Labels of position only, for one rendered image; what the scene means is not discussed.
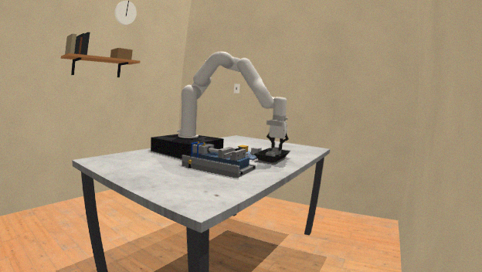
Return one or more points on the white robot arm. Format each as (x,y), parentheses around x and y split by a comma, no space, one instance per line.
(191,93)

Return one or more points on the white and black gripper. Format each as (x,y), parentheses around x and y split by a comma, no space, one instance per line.
(278,132)

